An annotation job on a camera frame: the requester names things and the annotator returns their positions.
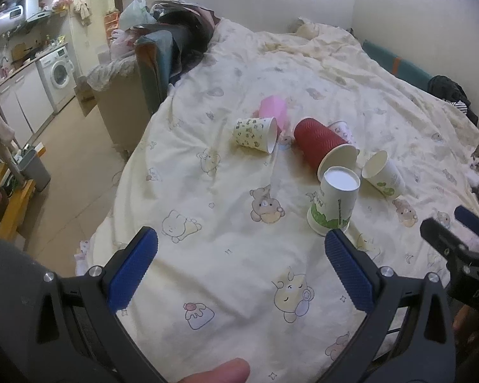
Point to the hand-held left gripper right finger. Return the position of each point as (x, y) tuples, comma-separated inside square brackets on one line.
[(349, 272)]

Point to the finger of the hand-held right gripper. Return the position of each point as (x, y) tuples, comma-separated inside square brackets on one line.
[(472, 218), (443, 237)]

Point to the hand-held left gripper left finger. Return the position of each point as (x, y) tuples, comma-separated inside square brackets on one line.
[(133, 271)]

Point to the white cup with green print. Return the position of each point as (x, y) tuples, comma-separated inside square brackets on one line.
[(335, 203)]

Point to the white cup with green leaves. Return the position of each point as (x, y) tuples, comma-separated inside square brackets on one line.
[(388, 180)]

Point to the red ribbed paper cup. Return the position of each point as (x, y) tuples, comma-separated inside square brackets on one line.
[(313, 139)]

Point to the white cup with pink print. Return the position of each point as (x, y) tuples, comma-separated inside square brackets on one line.
[(344, 129)]

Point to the animal print paper cup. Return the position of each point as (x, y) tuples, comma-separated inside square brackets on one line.
[(251, 132)]

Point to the pink plastic cup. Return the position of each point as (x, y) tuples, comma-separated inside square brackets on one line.
[(273, 107)]

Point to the person's left hand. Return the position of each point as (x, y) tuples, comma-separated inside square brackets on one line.
[(217, 372)]

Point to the yellow wooden table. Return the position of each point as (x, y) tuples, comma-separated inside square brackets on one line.
[(14, 207)]

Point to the grey trash bin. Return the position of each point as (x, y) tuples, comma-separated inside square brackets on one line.
[(35, 171)]

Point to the beige sofa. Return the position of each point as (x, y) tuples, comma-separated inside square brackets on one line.
[(117, 103)]

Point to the cardboard box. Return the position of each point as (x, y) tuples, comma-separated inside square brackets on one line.
[(84, 97)]

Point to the white kitchen cabinet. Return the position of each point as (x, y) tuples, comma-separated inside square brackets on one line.
[(22, 99)]

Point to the white washing machine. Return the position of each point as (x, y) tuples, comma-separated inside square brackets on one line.
[(58, 72)]

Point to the cream pillow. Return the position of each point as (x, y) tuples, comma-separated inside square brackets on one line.
[(309, 28)]

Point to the orange drawer unit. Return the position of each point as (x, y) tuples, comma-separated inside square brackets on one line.
[(111, 22)]

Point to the pile of dark clothes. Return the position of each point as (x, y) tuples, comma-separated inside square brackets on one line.
[(185, 20)]

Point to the white plastic bag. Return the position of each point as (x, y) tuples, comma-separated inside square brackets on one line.
[(135, 12)]

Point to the range hood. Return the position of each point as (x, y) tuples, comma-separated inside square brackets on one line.
[(39, 16)]

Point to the white water heater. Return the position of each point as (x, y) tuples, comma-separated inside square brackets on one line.
[(12, 12)]

